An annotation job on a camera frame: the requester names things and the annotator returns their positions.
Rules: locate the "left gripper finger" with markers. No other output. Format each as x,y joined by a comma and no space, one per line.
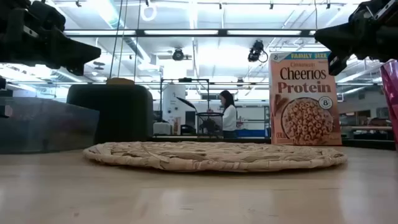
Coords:
82,51
76,70

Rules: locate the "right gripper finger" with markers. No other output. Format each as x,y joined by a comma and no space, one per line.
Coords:
331,37
337,63

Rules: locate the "brown toast slice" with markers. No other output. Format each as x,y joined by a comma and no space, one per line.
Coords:
119,81

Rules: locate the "Cinnamon Cheerios Protein cereal box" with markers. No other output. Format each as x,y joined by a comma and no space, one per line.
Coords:
304,99

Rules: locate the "pink faceted plastic cup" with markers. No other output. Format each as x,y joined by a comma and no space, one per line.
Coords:
391,99

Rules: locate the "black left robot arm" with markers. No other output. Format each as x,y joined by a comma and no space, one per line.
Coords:
5,34

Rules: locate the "silver toaster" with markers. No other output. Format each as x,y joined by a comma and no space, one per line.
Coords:
109,112

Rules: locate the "black overhead light beam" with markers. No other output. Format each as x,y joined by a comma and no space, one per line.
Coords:
140,32

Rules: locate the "clear grey plastic tray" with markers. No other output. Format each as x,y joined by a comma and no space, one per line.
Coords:
46,124

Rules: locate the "background wooden table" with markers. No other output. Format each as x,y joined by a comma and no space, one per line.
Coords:
370,127

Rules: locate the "person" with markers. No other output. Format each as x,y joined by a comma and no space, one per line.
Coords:
229,118

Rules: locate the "round woven straw placemat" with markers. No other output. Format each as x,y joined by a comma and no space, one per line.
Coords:
214,157

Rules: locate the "black aluminium table frame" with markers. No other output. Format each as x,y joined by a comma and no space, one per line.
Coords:
367,144

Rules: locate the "black round ceiling camera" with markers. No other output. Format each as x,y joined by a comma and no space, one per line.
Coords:
178,54

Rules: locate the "black background station frame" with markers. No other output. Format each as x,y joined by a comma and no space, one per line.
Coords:
185,80

